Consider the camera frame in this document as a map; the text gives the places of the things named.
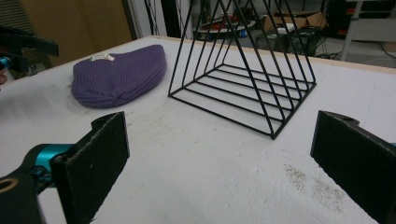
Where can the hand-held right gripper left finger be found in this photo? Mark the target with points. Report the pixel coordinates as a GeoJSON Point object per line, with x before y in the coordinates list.
{"type": "Point", "coordinates": [93, 165]}

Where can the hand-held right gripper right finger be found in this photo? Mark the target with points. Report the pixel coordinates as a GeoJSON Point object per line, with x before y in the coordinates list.
{"type": "Point", "coordinates": [355, 161]}

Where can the purple knit hat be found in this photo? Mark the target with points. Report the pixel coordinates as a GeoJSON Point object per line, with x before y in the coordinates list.
{"type": "Point", "coordinates": [121, 76]}

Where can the brown wooden panel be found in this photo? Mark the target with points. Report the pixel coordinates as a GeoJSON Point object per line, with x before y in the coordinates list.
{"type": "Point", "coordinates": [77, 28]}

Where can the white metal stand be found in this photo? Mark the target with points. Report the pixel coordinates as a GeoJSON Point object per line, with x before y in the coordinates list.
{"type": "Point", "coordinates": [370, 29]}

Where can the black pole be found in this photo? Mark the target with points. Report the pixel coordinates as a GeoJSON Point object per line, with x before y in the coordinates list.
{"type": "Point", "coordinates": [170, 17]}

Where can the cardboard box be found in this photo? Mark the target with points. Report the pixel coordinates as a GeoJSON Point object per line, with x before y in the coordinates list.
{"type": "Point", "coordinates": [295, 20]}

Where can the round white table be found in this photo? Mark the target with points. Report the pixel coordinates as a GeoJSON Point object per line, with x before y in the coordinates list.
{"type": "Point", "coordinates": [224, 26]}

